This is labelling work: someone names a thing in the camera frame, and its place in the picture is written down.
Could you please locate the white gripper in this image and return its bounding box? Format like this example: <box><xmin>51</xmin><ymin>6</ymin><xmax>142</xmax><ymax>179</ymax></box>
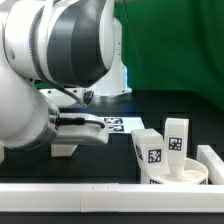
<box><xmin>53</xmin><ymin>113</ymin><xmax>109</xmax><ymax>145</ymax></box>

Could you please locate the white round stool seat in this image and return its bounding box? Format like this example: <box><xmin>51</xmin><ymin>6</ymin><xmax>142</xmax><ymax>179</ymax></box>
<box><xmin>140</xmin><ymin>158</ymin><xmax>209</xmax><ymax>185</ymax></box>

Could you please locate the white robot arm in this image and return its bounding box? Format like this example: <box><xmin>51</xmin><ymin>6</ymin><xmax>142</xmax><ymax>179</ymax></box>
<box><xmin>0</xmin><ymin>0</ymin><xmax>119</xmax><ymax>149</ymax></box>

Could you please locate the white paper marker sheet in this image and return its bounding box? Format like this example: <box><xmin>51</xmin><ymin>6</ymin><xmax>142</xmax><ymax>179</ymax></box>
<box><xmin>103</xmin><ymin>117</ymin><xmax>144</xmax><ymax>134</ymax></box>

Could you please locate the white left block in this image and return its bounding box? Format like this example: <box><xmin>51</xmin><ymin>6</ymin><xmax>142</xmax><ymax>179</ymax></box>
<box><xmin>0</xmin><ymin>145</ymin><xmax>5</xmax><ymax>164</ymax></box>

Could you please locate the white front rail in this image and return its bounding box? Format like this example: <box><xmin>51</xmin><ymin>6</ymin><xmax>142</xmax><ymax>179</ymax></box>
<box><xmin>0</xmin><ymin>184</ymin><xmax>224</xmax><ymax>213</ymax></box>

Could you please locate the white rail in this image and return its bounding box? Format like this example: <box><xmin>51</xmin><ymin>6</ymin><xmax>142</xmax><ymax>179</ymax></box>
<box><xmin>0</xmin><ymin>184</ymin><xmax>224</xmax><ymax>213</ymax></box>
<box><xmin>196</xmin><ymin>145</ymin><xmax>224</xmax><ymax>185</ymax></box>

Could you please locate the white right rail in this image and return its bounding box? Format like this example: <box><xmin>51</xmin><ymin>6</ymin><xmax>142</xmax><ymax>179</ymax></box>
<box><xmin>196</xmin><ymin>145</ymin><xmax>224</xmax><ymax>185</ymax></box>

